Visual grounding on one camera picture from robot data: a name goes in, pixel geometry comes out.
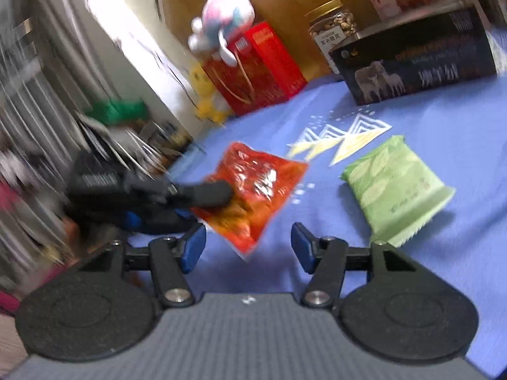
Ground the pink and white plush toy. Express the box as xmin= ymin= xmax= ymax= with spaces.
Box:
xmin=187 ymin=0 xmax=257 ymax=67

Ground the pale green leaf-print packet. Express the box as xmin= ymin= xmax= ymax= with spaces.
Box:
xmin=340 ymin=135 xmax=456 ymax=247

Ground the red-orange snack packet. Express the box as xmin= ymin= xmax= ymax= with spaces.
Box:
xmin=193 ymin=141 xmax=310 ymax=261

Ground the red gift bag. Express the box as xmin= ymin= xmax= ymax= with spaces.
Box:
xmin=201 ymin=22 xmax=309 ymax=116

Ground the nut jar with gold lid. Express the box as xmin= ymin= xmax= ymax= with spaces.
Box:
xmin=304 ymin=0 xmax=360 ymax=75

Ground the dark cardboard box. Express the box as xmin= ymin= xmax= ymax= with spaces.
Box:
xmin=328 ymin=5 xmax=498 ymax=106

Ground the yellow plush toy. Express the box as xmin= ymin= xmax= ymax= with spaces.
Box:
xmin=189 ymin=64 xmax=231 ymax=124

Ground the printed blue cloth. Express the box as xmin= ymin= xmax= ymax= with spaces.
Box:
xmin=127 ymin=28 xmax=507 ymax=379

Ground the green cloth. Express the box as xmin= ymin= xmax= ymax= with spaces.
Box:
xmin=84 ymin=98 xmax=150 ymax=124

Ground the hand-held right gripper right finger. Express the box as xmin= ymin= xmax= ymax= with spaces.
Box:
xmin=290 ymin=222 xmax=417 ymax=308

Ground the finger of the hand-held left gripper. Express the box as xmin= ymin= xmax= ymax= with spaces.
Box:
xmin=123 ymin=179 xmax=234 ymax=209
xmin=122 ymin=208 xmax=199 ymax=235

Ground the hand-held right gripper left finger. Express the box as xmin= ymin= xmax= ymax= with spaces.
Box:
xmin=80 ymin=223 xmax=207 ymax=308

